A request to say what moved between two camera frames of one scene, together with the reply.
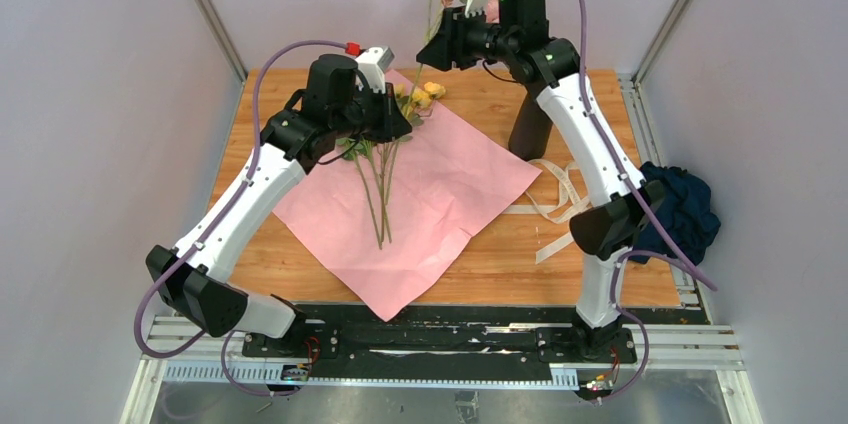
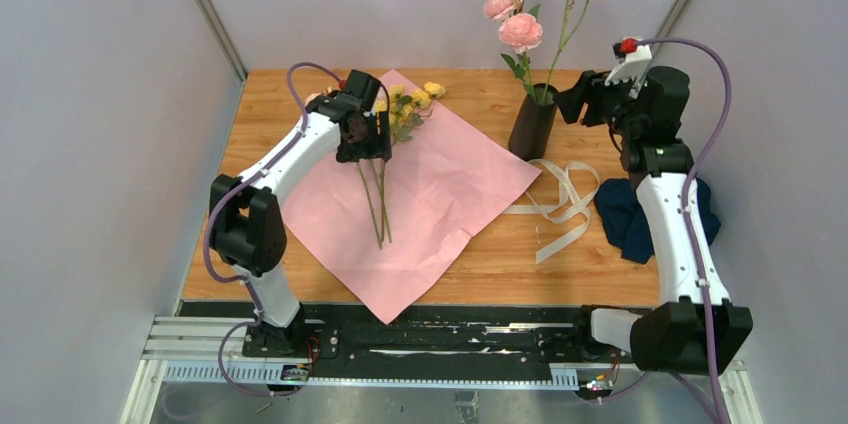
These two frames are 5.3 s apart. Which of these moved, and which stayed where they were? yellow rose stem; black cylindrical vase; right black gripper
Moved: right black gripper
Stayed: black cylindrical vase; yellow rose stem
